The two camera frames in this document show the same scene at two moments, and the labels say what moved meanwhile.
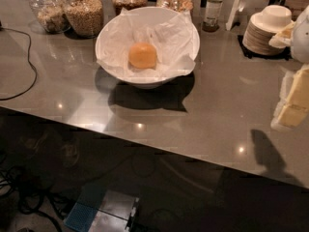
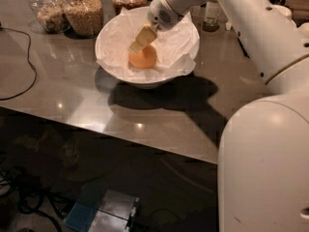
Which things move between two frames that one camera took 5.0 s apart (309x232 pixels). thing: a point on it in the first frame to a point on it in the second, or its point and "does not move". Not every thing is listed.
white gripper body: x=301 y=38 to x=159 y=13
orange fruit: x=142 y=55 does not move
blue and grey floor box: x=101 y=210 does not move
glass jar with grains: x=83 y=12 does not move
